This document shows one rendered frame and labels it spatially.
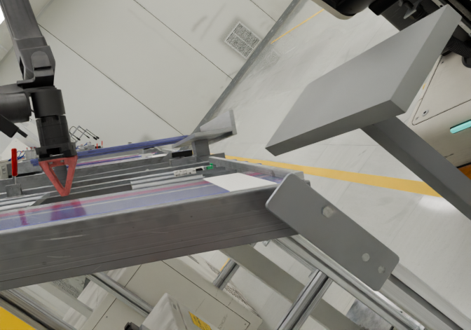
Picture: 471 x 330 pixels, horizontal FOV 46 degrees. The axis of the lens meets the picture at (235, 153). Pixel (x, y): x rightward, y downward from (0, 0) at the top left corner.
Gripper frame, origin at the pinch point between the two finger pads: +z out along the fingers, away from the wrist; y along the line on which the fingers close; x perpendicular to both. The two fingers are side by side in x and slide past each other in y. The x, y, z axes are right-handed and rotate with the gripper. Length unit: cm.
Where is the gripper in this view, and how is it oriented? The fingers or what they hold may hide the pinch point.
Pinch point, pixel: (64, 191)
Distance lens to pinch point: 112.0
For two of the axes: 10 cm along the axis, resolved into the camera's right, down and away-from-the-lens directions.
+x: 9.6, -1.8, 2.0
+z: 1.7, 9.8, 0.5
